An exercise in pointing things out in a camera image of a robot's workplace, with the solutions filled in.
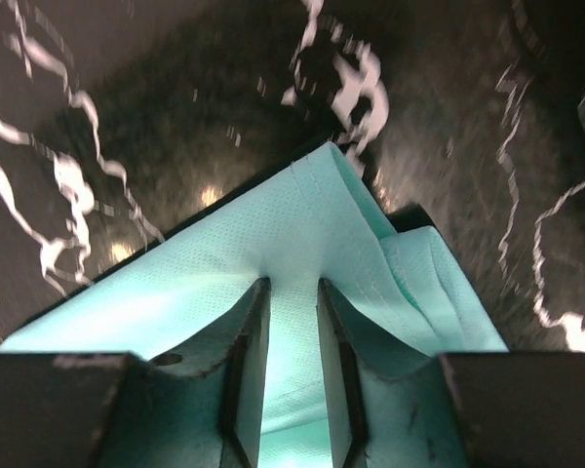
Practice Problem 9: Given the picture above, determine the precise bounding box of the teal t shirt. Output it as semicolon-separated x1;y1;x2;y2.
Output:
1;144;505;467

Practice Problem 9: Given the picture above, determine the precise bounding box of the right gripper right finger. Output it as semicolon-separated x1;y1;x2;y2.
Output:
317;280;585;467

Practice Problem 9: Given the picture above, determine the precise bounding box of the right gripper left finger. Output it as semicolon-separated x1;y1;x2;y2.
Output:
0;278;271;467

